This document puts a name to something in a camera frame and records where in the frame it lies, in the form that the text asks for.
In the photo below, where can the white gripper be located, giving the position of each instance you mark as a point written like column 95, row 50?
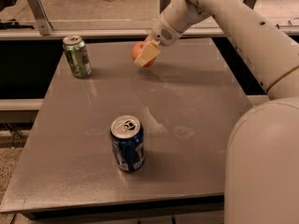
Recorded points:
column 162, row 31

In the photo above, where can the red apple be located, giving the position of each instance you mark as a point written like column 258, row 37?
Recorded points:
column 136, row 50

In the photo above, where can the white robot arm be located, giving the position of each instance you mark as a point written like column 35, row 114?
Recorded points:
column 262, row 157

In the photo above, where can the green soda can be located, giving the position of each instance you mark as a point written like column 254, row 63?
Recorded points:
column 77, row 56

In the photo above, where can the blue pepsi can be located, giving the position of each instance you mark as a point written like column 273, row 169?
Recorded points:
column 126, row 134

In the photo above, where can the middle metal railing bracket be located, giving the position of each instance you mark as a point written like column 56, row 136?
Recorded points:
column 164, row 0

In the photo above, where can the left metal railing bracket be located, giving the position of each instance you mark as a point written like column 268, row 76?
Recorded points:
column 42, row 21

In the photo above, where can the metal railing base rail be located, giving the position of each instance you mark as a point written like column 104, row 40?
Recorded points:
column 23, row 34

